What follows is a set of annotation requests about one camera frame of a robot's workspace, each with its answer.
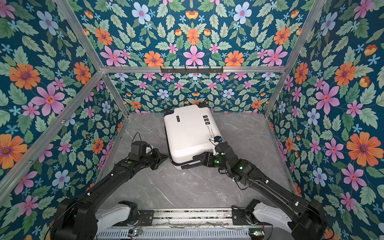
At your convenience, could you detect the black hook rail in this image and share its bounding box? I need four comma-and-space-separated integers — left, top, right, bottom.
160, 66, 224, 74

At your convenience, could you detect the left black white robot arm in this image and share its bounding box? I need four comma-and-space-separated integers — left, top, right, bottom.
50, 149, 168, 240

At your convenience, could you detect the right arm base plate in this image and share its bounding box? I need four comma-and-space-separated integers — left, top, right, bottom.
231, 206, 257, 226

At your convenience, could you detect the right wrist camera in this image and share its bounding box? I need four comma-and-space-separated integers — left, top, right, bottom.
209, 136, 224, 156

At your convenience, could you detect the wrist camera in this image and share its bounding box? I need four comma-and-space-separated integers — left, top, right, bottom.
209, 136, 224, 156
131, 141, 153, 157

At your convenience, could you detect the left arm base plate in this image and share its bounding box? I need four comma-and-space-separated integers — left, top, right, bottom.
133, 210, 155, 227

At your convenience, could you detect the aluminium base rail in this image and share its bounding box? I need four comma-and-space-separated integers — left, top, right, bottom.
95, 207, 289, 232

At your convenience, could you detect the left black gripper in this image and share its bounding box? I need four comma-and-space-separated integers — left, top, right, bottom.
139, 148, 170, 171

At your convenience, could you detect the white hard-shell suitcase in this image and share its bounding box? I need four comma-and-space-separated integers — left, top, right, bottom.
164, 102, 222, 170

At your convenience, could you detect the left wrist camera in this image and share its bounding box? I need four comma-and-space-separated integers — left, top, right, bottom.
131, 141, 153, 157

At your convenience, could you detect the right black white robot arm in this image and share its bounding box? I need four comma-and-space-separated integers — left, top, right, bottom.
182, 142, 328, 240

